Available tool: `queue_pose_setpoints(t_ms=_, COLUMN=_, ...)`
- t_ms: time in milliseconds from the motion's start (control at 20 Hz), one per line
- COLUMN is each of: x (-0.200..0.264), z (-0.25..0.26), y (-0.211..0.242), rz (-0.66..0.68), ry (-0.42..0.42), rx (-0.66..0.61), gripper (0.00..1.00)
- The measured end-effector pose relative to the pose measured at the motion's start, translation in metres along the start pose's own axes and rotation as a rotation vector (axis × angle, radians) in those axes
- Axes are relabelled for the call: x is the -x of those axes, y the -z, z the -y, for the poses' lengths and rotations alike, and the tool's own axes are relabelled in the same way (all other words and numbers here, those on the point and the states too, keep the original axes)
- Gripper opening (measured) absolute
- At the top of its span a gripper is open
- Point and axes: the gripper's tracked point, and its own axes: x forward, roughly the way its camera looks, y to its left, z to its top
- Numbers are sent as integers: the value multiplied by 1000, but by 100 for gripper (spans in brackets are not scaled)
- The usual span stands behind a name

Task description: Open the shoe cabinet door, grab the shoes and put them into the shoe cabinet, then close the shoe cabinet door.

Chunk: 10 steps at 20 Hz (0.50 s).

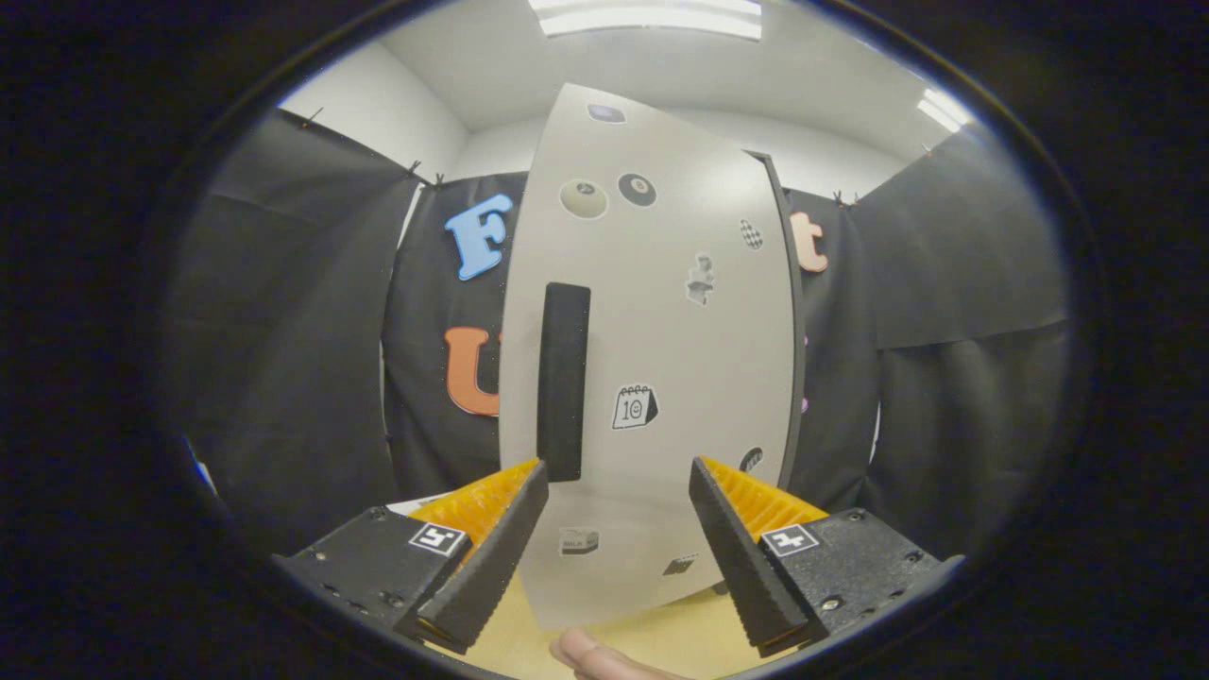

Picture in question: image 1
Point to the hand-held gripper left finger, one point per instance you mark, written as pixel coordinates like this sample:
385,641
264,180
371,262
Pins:
496,557

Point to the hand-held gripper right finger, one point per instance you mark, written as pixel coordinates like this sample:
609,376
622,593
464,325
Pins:
741,567

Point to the white shoe cabinet door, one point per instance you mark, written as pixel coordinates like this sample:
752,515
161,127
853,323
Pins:
680,359

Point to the grey shoe cabinet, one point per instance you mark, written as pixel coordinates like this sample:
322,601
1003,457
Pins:
799,331

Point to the black backdrop cloth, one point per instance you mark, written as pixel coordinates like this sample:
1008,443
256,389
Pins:
283,378

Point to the small ceiling light panel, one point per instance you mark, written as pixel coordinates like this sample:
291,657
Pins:
945,109

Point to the long ceiling light panel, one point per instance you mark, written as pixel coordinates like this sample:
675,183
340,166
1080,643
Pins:
652,17

